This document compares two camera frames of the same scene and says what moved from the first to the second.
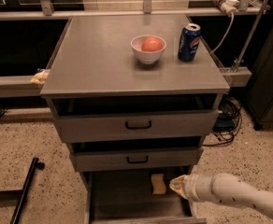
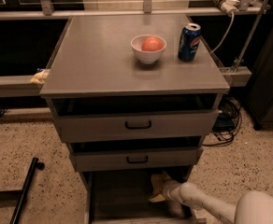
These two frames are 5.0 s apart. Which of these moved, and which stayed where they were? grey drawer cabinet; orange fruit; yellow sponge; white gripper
Moved: white gripper
Stayed: grey drawer cabinet; yellow sponge; orange fruit
